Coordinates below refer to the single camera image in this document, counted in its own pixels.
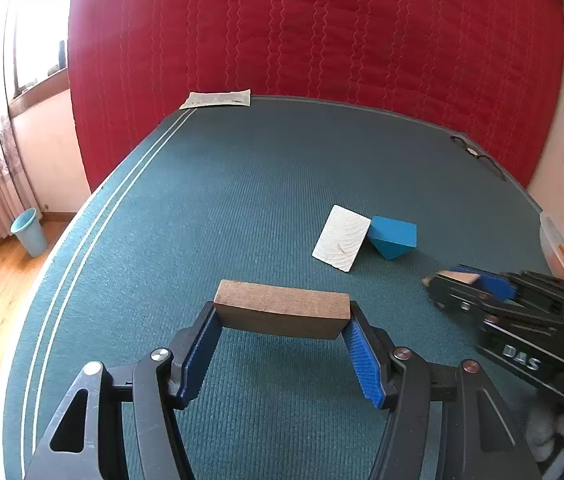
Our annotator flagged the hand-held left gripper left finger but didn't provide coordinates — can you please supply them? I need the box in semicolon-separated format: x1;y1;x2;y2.
24;301;223;480

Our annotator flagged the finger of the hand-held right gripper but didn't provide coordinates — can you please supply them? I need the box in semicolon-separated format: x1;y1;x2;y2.
454;266;564;306
422;275;564;333

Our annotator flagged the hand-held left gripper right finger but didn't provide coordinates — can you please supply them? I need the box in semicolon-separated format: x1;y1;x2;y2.
342;301;543;480

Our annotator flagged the small tan wooden block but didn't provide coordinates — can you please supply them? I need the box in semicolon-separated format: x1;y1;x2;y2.
439;270;480;286

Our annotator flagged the blue triangular block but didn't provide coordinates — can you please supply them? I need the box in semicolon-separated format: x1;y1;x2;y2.
367;216;419;261

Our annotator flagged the long brown wooden block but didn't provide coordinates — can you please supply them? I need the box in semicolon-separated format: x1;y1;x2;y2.
213;280;351;341

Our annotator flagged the white rectangular wooden tile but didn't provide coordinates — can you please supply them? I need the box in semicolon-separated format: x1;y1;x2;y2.
312;205;371;273

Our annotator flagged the black wristwatch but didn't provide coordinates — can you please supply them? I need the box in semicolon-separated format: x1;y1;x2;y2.
449;135;507;181

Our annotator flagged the green table mat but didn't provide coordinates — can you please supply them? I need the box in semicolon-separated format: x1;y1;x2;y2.
0;95;564;480

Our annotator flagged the light blue waste bin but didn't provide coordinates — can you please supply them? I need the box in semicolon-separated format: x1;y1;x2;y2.
10;208;48;257

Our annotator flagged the white paper sheet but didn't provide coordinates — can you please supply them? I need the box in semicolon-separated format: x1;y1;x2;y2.
180;89;251;109

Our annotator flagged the red quilted blanket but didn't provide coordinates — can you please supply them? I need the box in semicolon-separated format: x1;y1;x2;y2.
68;0;564;196

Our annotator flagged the window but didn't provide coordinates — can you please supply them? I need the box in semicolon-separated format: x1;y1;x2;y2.
6;0;72;96

